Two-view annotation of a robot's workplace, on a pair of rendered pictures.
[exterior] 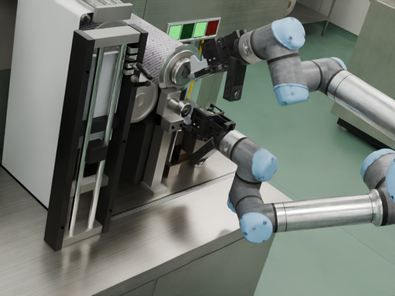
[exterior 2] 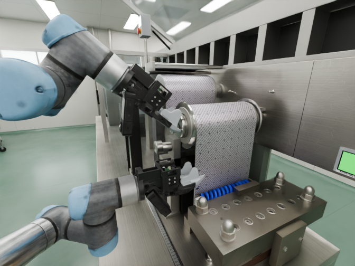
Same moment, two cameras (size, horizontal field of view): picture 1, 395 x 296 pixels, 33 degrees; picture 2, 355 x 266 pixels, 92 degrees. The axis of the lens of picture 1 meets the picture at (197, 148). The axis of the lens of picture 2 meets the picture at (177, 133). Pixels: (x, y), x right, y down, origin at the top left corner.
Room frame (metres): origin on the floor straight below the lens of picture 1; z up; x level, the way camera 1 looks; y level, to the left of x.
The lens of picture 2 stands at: (1.87, -0.37, 1.39)
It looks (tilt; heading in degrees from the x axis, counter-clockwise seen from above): 17 degrees down; 117
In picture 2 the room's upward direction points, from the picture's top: straight up
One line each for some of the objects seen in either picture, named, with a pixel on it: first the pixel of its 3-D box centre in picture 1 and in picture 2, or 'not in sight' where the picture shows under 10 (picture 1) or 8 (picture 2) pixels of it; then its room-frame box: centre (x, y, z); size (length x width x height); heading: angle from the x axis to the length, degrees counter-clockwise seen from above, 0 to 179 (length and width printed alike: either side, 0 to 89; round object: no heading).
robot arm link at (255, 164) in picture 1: (254, 161); (96, 199); (1.54, -0.15, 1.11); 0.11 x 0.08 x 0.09; 52
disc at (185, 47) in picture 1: (179, 70); (183, 125); (1.65, 0.10, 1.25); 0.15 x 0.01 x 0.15; 142
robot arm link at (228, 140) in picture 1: (232, 145); (129, 189); (1.58, -0.09, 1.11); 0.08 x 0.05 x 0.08; 142
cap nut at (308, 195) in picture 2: not in sight; (308, 192); (2.03, 0.21, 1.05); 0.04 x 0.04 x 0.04
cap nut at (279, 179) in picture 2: not in sight; (280, 177); (1.96, 0.27, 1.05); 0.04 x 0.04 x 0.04
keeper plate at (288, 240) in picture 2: not in sight; (288, 244); (1.98, 0.07, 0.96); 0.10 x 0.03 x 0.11; 52
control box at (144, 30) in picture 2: not in sight; (143, 26); (1.24, 0.46, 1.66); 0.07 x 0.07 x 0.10; 51
